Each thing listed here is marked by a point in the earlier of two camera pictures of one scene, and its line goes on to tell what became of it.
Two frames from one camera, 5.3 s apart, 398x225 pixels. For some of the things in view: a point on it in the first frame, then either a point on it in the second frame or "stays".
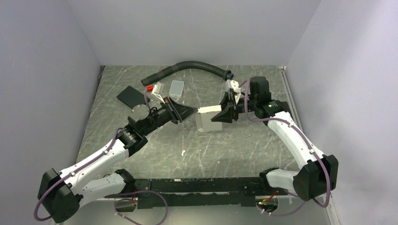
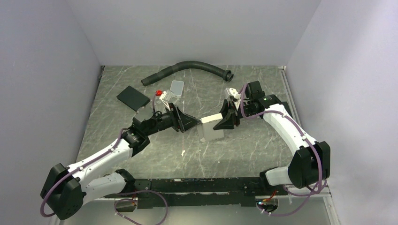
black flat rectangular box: x=132 y=97 stays
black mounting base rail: x=172 y=193 stays
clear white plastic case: x=177 y=89 stays
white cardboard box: x=203 y=116 → x=205 y=130
